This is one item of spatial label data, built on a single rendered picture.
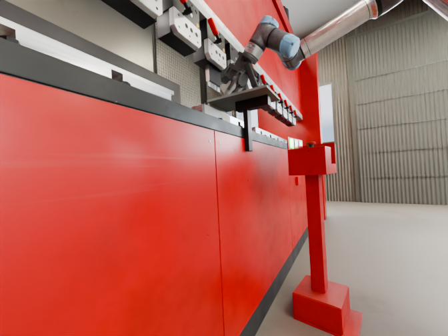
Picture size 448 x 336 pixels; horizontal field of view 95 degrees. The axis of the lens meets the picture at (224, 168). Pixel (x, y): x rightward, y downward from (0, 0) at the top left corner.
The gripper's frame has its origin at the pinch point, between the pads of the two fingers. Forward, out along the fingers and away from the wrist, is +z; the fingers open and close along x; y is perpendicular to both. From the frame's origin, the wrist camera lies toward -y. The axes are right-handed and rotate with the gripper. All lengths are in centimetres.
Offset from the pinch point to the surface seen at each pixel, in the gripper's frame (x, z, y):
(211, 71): 3.3, -6.9, 14.0
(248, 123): 2.0, 2.4, -15.1
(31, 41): 67, 7, -1
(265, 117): -215, 2, 72
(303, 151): -14.7, -0.2, -37.2
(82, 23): -65, 29, 309
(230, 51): -10.0, -20.0, 21.0
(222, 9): -4.2, -33.2, 32.7
